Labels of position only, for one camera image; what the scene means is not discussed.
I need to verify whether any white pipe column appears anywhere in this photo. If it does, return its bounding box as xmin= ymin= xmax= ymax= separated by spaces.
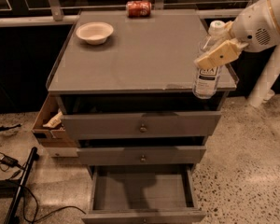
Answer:
xmin=247 ymin=44 xmax=280 ymax=107

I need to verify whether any brown cardboard box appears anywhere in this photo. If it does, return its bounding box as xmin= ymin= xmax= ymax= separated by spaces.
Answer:
xmin=32 ymin=94 xmax=77 ymax=158

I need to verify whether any metal window railing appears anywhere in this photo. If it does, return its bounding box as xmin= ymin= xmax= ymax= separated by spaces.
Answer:
xmin=0 ymin=0 xmax=280 ymax=28

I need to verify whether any crumpled paper in box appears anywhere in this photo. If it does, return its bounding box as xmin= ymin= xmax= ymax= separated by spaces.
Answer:
xmin=43 ymin=112 xmax=63 ymax=129

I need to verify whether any grey bottom drawer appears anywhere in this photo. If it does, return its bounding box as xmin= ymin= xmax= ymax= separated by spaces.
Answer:
xmin=82 ymin=164 xmax=206 ymax=224

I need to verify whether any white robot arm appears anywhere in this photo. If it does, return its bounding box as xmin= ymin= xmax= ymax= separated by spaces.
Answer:
xmin=194 ymin=0 xmax=280 ymax=70

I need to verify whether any grey drawer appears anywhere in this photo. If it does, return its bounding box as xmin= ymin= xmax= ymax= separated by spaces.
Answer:
xmin=62 ymin=93 xmax=221 ymax=140
xmin=82 ymin=164 xmax=206 ymax=224
xmin=77 ymin=137 xmax=206 ymax=166

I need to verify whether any black floor cable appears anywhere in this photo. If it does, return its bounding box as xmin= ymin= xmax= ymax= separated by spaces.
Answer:
xmin=20 ymin=185 xmax=87 ymax=224

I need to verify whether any grey drawer cabinet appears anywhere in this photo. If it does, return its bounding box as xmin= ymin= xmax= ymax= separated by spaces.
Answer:
xmin=45 ymin=8 xmax=240 ymax=179

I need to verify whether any clear plastic water bottle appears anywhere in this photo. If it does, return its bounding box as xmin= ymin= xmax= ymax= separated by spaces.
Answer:
xmin=193 ymin=21 xmax=225 ymax=99

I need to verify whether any orange soda can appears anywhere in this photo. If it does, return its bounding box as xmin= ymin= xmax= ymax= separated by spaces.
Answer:
xmin=126 ymin=1 xmax=151 ymax=18

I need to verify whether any grey middle drawer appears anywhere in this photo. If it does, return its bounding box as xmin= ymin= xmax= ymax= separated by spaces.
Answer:
xmin=77 ymin=137 xmax=206 ymax=166

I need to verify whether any grey top drawer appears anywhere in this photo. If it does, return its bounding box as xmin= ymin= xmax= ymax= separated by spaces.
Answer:
xmin=62 ymin=93 xmax=221 ymax=140

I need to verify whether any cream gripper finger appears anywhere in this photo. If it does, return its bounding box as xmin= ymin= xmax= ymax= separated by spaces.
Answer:
xmin=194 ymin=38 xmax=248 ymax=69
xmin=223 ymin=21 xmax=233 ymax=39

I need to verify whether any black stand pole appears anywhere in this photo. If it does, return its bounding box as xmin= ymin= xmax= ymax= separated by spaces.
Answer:
xmin=4 ymin=147 xmax=38 ymax=224

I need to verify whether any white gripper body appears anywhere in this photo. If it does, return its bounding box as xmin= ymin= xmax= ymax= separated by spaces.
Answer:
xmin=231 ymin=0 xmax=280 ymax=52

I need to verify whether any black power adapter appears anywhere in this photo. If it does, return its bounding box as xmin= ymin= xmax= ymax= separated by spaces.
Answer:
xmin=0 ymin=156 xmax=19 ymax=168

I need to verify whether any white paper bowl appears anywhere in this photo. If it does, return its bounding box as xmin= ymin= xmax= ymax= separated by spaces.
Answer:
xmin=76 ymin=22 xmax=114 ymax=45

